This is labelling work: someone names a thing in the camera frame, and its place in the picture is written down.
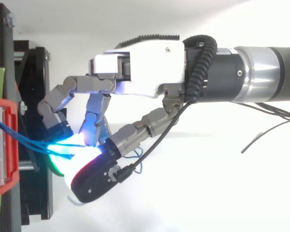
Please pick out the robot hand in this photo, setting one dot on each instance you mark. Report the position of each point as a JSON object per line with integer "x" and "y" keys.
{"x": 154, "y": 70}

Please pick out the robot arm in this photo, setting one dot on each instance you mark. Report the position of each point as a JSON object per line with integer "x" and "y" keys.
{"x": 256, "y": 72}

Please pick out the red bin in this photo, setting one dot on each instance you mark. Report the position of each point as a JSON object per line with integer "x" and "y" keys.
{"x": 12, "y": 145}

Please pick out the black stand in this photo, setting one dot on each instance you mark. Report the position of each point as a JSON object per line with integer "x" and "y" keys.
{"x": 36, "y": 79}

